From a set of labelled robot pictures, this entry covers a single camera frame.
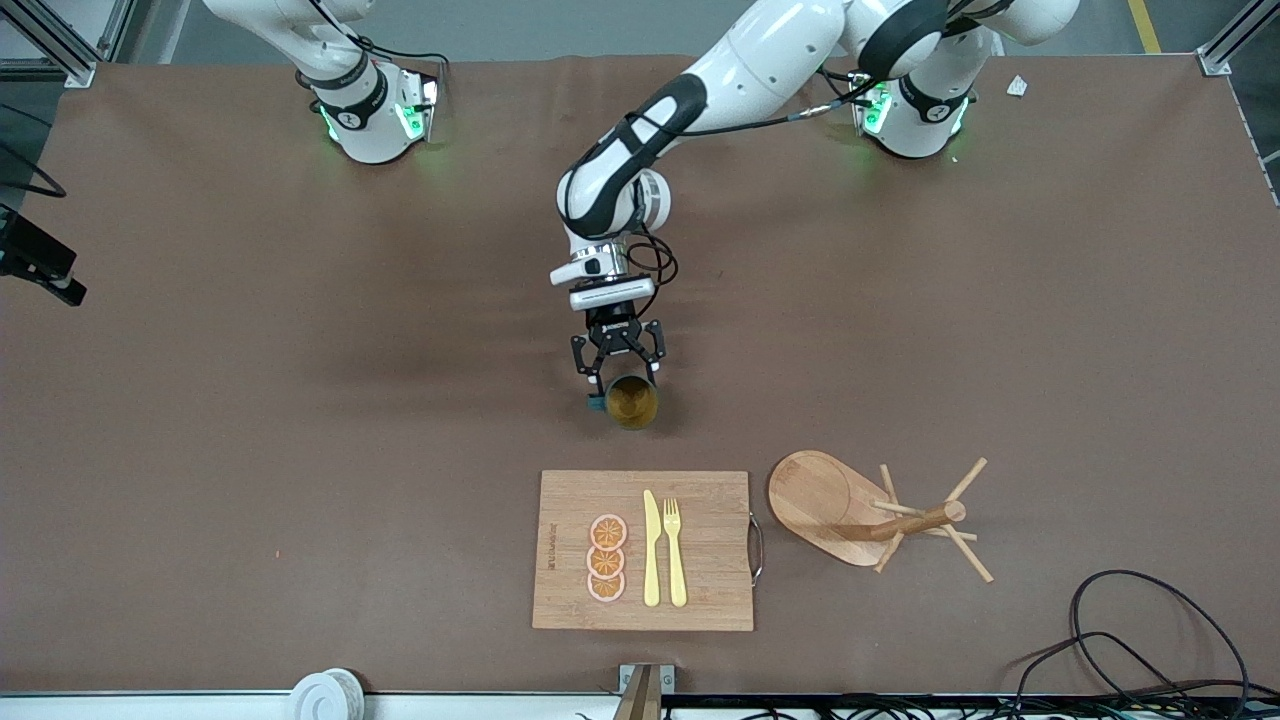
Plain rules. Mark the wooden mug tree stand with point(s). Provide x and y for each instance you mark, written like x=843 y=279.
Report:
x=830 y=505

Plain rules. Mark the black camera device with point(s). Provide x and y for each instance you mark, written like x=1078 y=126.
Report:
x=35 y=258

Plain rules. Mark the yellow plastic fork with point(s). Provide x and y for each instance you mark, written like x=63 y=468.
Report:
x=676 y=560

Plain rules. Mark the yellow plastic knife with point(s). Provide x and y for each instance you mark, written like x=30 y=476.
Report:
x=652 y=550

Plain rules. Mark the bamboo cutting board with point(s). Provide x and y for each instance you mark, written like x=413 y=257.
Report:
x=710 y=590

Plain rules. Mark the small white paper scrap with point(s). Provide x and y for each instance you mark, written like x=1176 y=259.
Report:
x=1017 y=86

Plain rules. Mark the white tape roll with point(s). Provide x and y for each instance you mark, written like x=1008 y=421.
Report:
x=325 y=695

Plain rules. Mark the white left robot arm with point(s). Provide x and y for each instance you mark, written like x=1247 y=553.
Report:
x=760 y=70

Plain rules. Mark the metal table edge bracket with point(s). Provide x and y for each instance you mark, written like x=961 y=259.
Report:
x=645 y=690

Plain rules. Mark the teal mug with HOME print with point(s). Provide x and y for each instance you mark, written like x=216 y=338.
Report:
x=633 y=402

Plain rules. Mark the aluminium frame post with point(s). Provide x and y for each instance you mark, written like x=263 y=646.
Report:
x=60 y=40
x=1235 y=40

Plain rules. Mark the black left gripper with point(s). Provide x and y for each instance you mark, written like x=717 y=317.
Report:
x=614 y=326

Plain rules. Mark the toy orange slice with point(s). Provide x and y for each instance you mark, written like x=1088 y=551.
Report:
x=606 y=587
x=606 y=562
x=608 y=531

